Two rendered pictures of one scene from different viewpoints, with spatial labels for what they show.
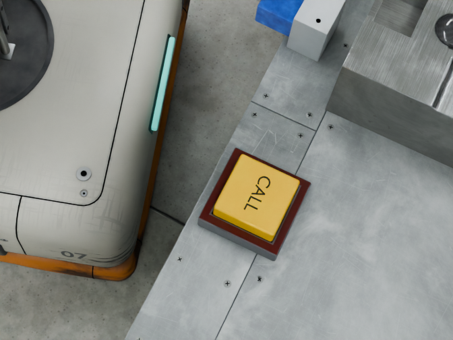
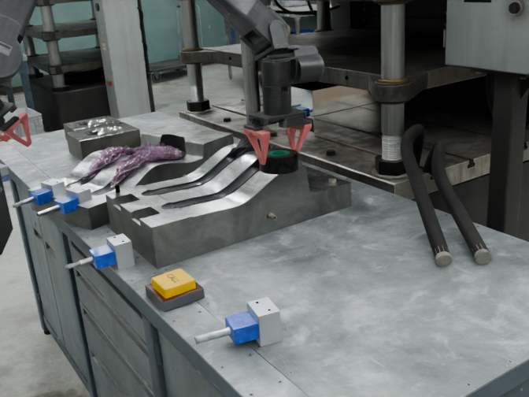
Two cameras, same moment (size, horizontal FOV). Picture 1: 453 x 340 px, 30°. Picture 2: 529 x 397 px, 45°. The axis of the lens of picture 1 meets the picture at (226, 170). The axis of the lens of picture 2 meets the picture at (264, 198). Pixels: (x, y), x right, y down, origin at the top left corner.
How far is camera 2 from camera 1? 0.84 m
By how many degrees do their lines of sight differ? 56
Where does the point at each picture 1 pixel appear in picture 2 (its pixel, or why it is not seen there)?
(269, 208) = (182, 277)
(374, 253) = (229, 274)
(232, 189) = (163, 283)
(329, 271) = (224, 286)
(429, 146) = (203, 244)
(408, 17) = not seen: hidden behind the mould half
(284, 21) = (110, 254)
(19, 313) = not seen: outside the picture
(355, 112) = (168, 254)
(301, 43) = (123, 259)
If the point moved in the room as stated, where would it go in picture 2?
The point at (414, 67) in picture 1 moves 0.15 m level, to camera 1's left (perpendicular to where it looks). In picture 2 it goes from (172, 215) to (111, 241)
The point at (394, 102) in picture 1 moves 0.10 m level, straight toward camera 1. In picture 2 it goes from (179, 229) to (198, 246)
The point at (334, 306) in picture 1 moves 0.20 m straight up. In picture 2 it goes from (240, 289) to (231, 185)
